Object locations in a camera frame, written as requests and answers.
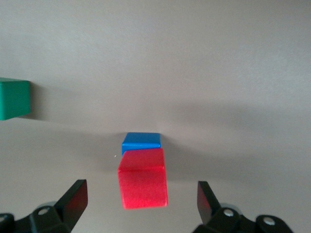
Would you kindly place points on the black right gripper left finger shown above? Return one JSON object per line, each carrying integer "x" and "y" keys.
{"x": 60, "y": 216}

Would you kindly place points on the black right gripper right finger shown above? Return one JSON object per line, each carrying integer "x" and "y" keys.
{"x": 218, "y": 221}

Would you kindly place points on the red wooden block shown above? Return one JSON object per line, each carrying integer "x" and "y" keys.
{"x": 143, "y": 184}

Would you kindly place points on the blue wooden block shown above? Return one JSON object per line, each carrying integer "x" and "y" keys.
{"x": 141, "y": 140}

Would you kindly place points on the green wooden block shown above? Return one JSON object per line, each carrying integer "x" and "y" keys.
{"x": 14, "y": 99}

